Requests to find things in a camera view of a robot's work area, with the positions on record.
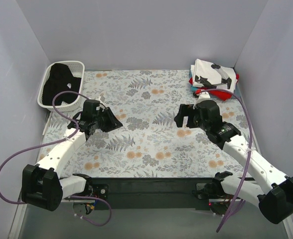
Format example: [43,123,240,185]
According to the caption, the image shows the white t shirt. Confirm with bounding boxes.
[190,59,238,93]

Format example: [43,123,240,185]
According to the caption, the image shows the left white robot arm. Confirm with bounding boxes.
[21,99,123,211]

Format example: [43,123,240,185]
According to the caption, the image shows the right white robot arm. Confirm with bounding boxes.
[174,100,293,224]

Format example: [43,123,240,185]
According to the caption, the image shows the red folded t shirt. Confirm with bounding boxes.
[189,74,234,101]

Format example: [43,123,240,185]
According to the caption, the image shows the blue folded t shirt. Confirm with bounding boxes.
[189,70,240,101]

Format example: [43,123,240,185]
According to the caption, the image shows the floral table mat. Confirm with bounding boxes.
[33,69,264,179]

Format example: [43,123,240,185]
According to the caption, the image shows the black t shirt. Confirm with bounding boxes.
[41,63,81,106]

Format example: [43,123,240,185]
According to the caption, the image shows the white plastic basket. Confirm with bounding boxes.
[37,61,85,112]

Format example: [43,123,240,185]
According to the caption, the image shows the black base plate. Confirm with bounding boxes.
[59,176,239,211]

